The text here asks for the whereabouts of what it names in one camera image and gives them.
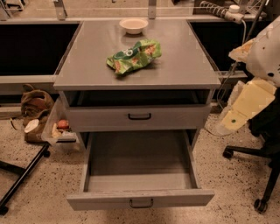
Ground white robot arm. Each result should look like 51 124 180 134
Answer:
216 16 280 135

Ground grey top drawer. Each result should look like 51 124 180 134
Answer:
66 105 211 132

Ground grey drawer cabinet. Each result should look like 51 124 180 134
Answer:
54 19 220 141

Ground open grey middle drawer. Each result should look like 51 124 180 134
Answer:
67 130 214 210

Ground green chip bag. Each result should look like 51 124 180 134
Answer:
106 39 162 75

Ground red apple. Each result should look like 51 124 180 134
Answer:
57 120 69 130

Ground clear plastic bin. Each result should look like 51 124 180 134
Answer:
41 98 80 151

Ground white bowl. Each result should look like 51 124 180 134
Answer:
119 18 148 35

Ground brown backpack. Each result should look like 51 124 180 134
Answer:
21 84 54 144

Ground black office chair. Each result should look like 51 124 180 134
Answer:
222 88 280 214

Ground black stand leg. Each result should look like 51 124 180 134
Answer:
0 143 51 216

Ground black top drawer handle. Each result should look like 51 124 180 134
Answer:
128 113 151 121

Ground black drawer handle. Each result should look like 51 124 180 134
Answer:
128 113 151 121
129 199 154 209

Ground black middle drawer handle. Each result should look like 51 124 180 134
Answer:
129 199 154 209

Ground white corrugated hose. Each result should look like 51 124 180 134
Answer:
199 0 245 25

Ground white cable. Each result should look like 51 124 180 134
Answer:
204 18 249 137

